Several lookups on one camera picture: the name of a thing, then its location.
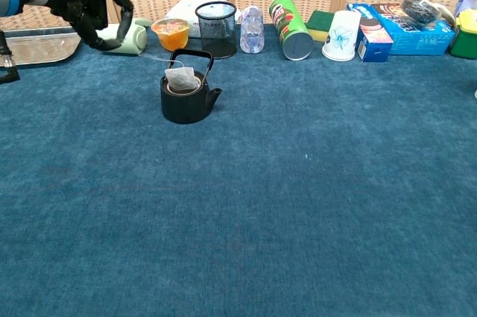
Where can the white paper cup blue flower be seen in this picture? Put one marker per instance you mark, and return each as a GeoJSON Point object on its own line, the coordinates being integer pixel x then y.
{"type": "Point", "coordinates": [341, 39]}

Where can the black mesh pen holder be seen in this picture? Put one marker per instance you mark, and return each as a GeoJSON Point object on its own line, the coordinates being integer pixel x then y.
{"type": "Point", "coordinates": [217, 33]}

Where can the black cast iron teapot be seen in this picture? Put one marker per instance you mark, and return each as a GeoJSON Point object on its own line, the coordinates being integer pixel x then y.
{"type": "Point", "coordinates": [184, 106]}

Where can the clear plastic water bottle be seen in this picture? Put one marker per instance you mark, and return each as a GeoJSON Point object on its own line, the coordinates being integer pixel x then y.
{"type": "Point", "coordinates": [252, 31]}

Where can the green and yellow sponge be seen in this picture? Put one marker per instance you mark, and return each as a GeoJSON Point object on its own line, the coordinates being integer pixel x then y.
{"type": "Point", "coordinates": [318, 22]}

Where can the blue table cloth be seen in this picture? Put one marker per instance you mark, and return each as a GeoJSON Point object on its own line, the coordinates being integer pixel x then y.
{"type": "Point", "coordinates": [261, 190]}

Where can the white wet wipes pack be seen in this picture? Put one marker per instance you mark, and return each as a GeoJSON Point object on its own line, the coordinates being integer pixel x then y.
{"type": "Point", "coordinates": [182, 11]}

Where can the black wrapped tape roll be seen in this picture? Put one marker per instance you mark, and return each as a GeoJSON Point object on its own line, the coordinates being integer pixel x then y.
{"type": "Point", "coordinates": [421, 9]}

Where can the dark brown cookie box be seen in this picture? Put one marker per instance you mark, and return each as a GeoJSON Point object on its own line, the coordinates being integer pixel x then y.
{"type": "Point", "coordinates": [387, 9]}

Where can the orange jelly cup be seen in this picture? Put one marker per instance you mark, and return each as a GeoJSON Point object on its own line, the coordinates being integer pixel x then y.
{"type": "Point", "coordinates": [173, 35]}

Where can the shiny metal tray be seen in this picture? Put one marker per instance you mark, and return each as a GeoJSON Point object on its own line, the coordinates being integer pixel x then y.
{"type": "Point", "coordinates": [37, 48]}

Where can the wide blue snack box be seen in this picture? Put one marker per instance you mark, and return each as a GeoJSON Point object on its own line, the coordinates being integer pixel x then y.
{"type": "Point", "coordinates": [421, 39]}

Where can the green chips can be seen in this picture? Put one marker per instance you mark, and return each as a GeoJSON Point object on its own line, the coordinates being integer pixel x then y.
{"type": "Point", "coordinates": [288, 22]}

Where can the light green mug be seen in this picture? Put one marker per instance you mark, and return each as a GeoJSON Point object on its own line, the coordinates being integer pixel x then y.
{"type": "Point", "coordinates": [136, 39]}

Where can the blue pink cookie box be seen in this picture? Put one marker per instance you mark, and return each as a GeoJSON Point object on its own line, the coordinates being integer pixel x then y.
{"type": "Point", "coordinates": [374, 43]}

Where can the green container yellow lid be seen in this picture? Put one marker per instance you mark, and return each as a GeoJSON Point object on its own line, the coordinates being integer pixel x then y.
{"type": "Point", "coordinates": [466, 37]}

